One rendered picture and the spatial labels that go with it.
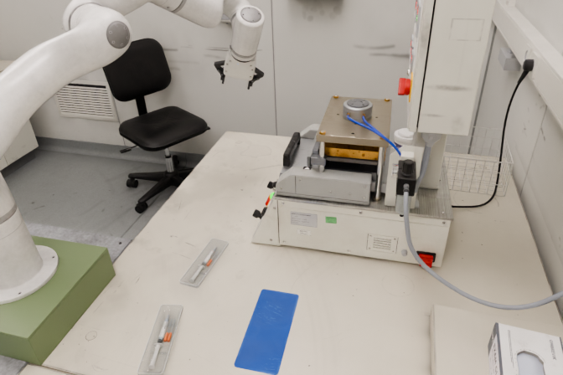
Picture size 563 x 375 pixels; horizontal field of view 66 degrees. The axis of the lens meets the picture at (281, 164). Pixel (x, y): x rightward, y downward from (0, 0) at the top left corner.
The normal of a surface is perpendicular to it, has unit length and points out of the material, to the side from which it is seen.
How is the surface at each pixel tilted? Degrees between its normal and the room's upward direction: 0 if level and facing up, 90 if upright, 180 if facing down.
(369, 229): 90
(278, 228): 90
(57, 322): 90
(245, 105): 90
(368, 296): 0
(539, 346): 4
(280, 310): 0
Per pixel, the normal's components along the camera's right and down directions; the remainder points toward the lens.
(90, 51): 0.11, 0.71
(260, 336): -0.03, -0.86
